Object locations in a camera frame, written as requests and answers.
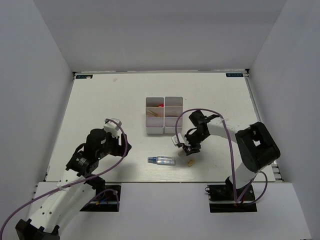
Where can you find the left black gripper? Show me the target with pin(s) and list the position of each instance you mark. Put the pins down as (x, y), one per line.
(118, 148)

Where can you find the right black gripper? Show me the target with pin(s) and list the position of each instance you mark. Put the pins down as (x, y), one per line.
(191, 148)

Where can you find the tan eraser block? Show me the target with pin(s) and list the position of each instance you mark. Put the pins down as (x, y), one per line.
(190, 163)

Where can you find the blue clear spray bottle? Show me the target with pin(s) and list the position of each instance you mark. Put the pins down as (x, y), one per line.
(162, 160)

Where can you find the grey eraser block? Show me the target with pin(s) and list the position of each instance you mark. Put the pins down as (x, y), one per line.
(181, 153)

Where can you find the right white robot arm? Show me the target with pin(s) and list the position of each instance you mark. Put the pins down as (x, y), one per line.
(251, 147)

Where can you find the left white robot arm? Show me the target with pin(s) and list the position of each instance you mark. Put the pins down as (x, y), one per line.
(78, 185)

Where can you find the right white compartment organizer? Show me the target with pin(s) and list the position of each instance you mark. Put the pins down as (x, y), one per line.
(173, 107)

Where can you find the white compartment organizer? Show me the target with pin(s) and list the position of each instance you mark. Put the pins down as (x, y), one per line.
(173, 107)
(154, 126)

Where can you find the left white compartment organizer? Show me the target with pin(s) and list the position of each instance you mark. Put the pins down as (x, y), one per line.
(154, 126)

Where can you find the right blue table label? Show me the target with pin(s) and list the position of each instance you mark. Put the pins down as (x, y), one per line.
(234, 75)

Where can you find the blue table label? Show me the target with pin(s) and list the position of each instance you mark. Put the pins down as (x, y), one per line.
(234, 75)
(84, 76)

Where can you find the left blue table label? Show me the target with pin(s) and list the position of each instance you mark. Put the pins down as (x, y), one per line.
(84, 76)

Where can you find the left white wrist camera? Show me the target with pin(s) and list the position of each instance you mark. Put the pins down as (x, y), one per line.
(112, 127)

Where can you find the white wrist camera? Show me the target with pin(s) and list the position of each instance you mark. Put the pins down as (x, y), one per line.
(112, 127)
(179, 141)

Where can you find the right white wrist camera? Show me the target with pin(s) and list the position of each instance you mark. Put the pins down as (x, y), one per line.
(179, 141)

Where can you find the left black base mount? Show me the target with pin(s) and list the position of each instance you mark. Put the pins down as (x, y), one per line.
(107, 202)

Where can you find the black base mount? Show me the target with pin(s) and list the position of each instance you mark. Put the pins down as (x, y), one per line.
(107, 202)
(222, 200)

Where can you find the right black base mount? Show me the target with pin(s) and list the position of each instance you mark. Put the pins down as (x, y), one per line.
(222, 200)

